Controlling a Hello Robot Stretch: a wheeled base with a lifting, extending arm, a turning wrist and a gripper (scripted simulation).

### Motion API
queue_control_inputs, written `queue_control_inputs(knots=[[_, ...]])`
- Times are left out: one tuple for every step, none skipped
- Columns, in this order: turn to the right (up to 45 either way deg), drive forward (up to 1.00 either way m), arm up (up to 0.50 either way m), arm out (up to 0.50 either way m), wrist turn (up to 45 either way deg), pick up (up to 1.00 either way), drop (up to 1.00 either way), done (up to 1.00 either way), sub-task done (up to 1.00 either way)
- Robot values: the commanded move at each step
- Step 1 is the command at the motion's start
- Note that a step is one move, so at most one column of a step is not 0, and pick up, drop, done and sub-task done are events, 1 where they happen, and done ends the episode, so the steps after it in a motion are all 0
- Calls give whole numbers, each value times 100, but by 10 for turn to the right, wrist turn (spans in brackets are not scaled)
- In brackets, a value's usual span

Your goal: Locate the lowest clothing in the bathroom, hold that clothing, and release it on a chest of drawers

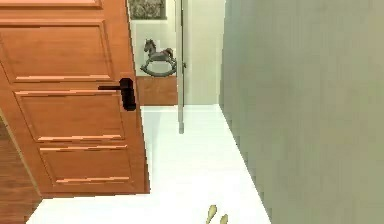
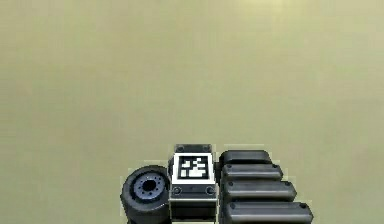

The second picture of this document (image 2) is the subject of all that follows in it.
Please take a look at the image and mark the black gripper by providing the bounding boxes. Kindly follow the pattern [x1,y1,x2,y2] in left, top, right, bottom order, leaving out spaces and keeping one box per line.
[120,165,172,224]

